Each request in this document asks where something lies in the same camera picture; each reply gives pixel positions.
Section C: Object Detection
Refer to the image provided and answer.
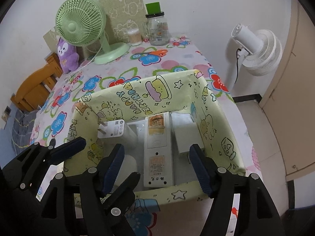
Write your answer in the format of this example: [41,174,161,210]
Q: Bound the orange scissors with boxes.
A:
[138,49,169,58]

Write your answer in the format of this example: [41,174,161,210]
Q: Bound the black power cable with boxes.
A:
[235,48,241,84]

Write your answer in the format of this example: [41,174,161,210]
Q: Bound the green desk fan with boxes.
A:
[55,0,130,65]

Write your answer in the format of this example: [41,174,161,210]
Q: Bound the purple plush toy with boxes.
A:
[57,38,80,74]

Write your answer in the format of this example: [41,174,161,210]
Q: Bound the large white charger block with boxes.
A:
[171,112,205,164]

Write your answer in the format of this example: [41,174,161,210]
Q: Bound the wall socket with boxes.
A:
[2,106,12,122]

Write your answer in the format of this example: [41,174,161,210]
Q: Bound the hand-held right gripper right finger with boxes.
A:
[189,144,278,236]

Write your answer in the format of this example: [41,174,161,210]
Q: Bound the beige door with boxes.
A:
[261,0,315,182]

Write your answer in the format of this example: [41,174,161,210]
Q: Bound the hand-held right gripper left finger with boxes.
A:
[41,144,126,236]

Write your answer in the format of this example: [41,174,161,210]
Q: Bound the white standing fan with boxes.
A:
[226,23,283,96]

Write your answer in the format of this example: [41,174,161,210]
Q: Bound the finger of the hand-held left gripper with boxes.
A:
[103,172,141,236]
[5,138,86,178]

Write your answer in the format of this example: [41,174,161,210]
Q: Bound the wooden chair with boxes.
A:
[10,53,63,112]

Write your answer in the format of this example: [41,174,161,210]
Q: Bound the cotton swab container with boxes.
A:
[127,28,143,46]

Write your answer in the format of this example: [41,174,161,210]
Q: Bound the beige patterned board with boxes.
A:
[43,0,145,59]

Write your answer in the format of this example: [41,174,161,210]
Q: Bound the yellow patterned box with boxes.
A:
[63,69,246,206]

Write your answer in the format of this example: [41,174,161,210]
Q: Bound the grey plaid bedding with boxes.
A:
[11,109,37,153]

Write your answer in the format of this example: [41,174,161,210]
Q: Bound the white oval case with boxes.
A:
[118,154,138,192]

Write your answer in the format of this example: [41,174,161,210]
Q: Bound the white fan cable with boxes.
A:
[76,38,110,69]

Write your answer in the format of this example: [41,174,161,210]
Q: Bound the small white plug charger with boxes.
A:
[97,119,126,139]

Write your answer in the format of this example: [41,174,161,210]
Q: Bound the glass jar black lid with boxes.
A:
[143,2,170,46]

